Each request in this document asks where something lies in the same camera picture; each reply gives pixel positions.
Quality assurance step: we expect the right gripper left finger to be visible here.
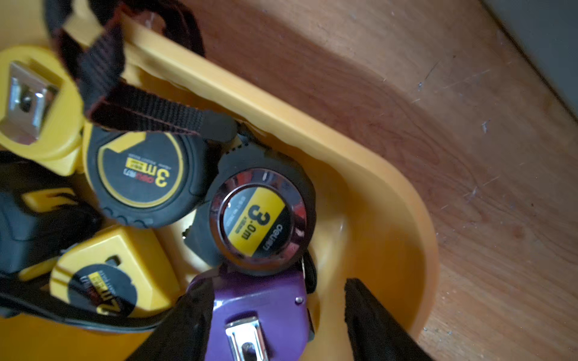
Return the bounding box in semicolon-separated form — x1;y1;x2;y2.
128;278;215;360

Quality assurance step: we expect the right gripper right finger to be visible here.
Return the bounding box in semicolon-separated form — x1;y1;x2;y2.
345;278;432;360

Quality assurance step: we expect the purple tape measure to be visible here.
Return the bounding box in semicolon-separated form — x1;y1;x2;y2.
188;266;315;360

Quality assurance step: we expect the small yellow 2m tape measure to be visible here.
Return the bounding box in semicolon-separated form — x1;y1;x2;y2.
50;226;181;318

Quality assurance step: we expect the round black tape measure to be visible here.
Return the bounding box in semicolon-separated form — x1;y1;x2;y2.
44;0;317;294

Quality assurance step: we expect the yellow plastic storage box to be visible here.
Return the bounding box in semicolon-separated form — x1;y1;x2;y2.
1;1;439;360

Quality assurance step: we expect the black yellow 3m tape measure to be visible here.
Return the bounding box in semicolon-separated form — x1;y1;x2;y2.
82;123;221;229

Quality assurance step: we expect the yellow tape measure with clip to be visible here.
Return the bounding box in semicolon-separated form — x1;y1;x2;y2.
1;45;85;176

